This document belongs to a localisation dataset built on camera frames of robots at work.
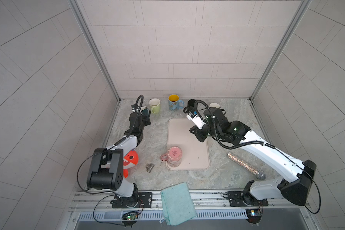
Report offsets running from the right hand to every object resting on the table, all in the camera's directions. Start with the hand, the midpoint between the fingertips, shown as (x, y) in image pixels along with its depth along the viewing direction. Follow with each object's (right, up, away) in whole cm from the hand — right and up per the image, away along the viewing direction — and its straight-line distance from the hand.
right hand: (190, 130), depth 71 cm
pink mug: (-8, -15, +4) cm, 17 cm away
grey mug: (+20, +14, +31) cm, 39 cm away
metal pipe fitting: (-22, -22, +10) cm, 33 cm away
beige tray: (+5, -17, +16) cm, 23 cm away
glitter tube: (+38, -24, +6) cm, 45 cm away
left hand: (-26, +10, +20) cm, 34 cm away
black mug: (+3, +14, +35) cm, 38 cm away
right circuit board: (+31, -41, -3) cm, 51 cm away
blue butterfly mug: (-9, +15, +31) cm, 36 cm away
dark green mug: (-29, +8, +28) cm, 42 cm away
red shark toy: (-32, -17, +6) cm, 37 cm away
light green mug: (-23, +14, +31) cm, 42 cm away
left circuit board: (-28, -38, -6) cm, 48 cm away
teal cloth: (-6, -36, -1) cm, 36 cm away
